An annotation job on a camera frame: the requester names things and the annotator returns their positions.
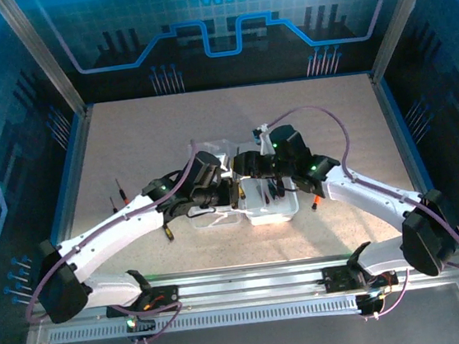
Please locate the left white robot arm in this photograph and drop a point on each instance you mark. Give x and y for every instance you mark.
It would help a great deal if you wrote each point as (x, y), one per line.
(112, 231)

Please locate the yellow black screwdriver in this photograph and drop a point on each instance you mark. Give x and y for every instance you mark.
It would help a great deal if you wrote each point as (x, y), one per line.
(241, 193)
(170, 233)

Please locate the clear plastic tool box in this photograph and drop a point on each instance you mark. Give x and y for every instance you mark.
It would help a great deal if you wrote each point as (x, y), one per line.
(272, 217)

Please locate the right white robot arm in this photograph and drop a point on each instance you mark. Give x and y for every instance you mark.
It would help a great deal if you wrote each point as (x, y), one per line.
(364, 194)

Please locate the aluminium frame post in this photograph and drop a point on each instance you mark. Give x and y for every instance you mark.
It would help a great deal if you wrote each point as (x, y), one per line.
(398, 15)
(42, 56)

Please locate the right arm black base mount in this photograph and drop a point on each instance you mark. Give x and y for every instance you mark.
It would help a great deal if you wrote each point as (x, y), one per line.
(337, 278)

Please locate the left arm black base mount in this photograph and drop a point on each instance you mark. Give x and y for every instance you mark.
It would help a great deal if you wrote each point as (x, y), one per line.
(165, 297)

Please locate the blue aluminium side rail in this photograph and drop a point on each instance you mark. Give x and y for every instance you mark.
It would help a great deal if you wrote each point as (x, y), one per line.
(405, 152)
(68, 178)

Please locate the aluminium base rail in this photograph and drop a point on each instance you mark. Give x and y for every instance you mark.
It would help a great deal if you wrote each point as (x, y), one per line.
(246, 282)

